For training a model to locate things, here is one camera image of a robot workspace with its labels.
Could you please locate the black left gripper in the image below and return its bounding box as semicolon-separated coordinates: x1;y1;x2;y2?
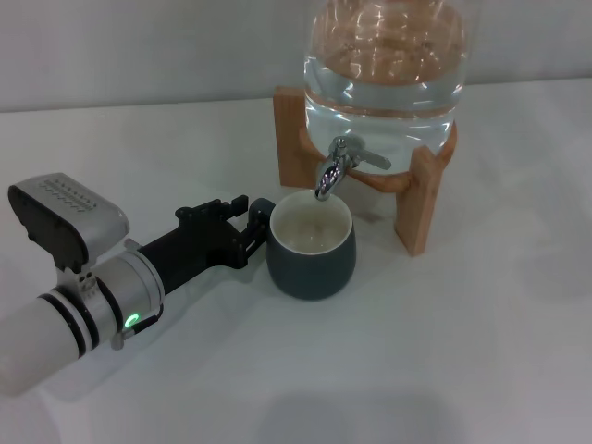
137;195;267;300

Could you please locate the dark mug with white interior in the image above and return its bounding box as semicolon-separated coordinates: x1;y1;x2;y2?
247;191;359;302

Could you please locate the chrome faucet with lever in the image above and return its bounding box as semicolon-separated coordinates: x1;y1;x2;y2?
314;136;393;202

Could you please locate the clear glass water dispenser jar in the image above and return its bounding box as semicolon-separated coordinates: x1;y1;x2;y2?
302;0;469;176

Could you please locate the wooden dispenser stand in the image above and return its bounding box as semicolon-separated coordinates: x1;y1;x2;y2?
272;85;459;258

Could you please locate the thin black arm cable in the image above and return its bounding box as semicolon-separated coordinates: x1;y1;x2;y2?
120;302;164;335

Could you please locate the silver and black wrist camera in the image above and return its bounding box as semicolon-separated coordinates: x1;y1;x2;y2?
6;172;131;273

